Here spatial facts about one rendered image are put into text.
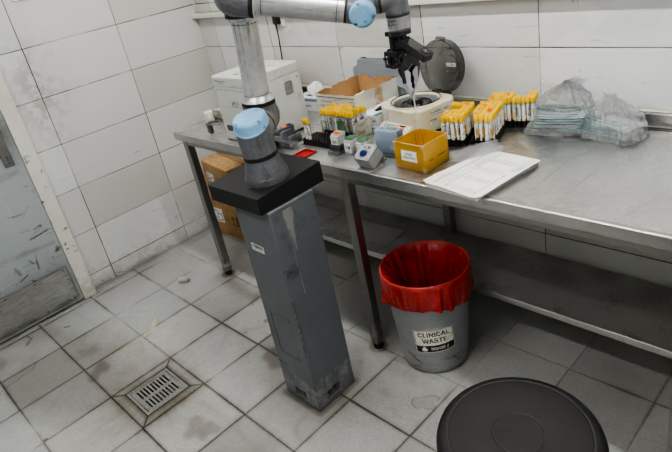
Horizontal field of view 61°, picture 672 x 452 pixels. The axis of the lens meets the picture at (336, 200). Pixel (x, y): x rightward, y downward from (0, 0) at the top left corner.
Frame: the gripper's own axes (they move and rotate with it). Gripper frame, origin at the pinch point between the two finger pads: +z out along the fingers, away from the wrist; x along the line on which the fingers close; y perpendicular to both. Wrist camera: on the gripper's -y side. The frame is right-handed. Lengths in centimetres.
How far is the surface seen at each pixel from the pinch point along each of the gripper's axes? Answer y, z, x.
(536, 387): -71, 48, 50
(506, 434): -73, 48, 65
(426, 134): 1.6, 17.4, -5.8
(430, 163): -7.2, 22.9, 4.0
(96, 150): 207, 36, 42
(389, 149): 15.0, 22.8, 0.0
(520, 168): -34.2, 24.2, -6.2
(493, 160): -23.1, 24.2, -8.4
